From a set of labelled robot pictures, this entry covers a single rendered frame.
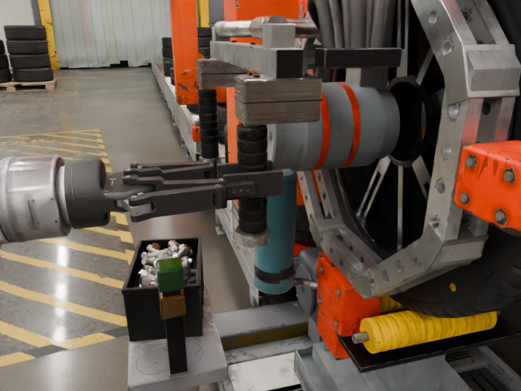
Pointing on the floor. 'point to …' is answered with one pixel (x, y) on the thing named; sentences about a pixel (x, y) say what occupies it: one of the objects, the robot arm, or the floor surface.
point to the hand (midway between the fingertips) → (250, 179)
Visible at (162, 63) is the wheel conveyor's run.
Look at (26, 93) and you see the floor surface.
